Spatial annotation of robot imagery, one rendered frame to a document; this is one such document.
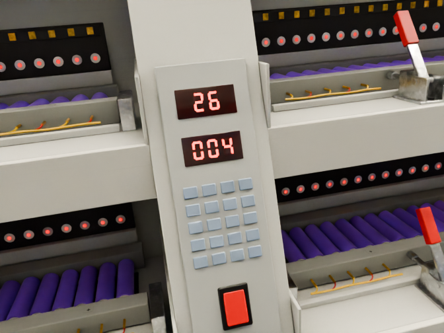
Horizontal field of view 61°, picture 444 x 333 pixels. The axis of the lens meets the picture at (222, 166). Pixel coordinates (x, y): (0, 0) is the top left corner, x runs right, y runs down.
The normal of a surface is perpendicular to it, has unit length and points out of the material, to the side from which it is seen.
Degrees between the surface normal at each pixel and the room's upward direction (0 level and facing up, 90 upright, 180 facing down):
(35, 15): 90
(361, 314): 18
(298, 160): 108
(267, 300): 90
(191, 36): 90
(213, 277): 90
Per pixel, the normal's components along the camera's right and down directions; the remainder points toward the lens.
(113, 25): 0.18, 0.03
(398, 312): -0.07, -0.93
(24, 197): 0.21, 0.33
